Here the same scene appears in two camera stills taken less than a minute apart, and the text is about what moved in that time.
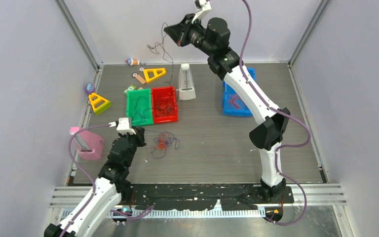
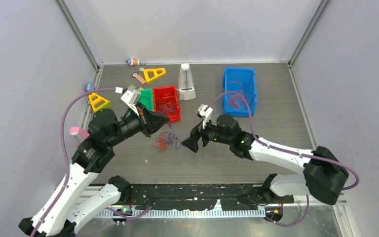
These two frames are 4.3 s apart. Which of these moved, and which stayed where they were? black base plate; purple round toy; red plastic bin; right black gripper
Moved: right black gripper
Stayed: red plastic bin; black base plate; purple round toy
